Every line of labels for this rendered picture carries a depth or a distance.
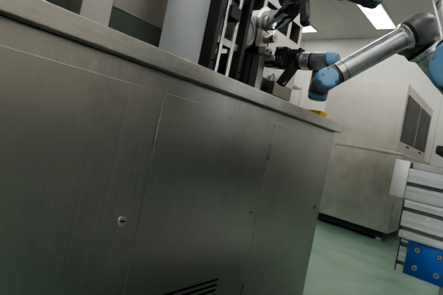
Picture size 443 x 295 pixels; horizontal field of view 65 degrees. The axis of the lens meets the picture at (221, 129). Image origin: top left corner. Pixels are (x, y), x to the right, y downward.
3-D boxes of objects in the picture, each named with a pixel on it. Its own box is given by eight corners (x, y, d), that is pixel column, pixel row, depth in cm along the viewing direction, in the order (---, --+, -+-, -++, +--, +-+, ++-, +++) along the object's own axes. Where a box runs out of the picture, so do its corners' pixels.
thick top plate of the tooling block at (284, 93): (272, 93, 154) (275, 80, 154) (207, 87, 180) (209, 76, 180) (289, 101, 166) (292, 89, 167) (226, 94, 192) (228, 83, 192)
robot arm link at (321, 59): (331, 70, 130) (335, 48, 130) (304, 69, 137) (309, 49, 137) (339, 76, 136) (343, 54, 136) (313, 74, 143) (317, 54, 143)
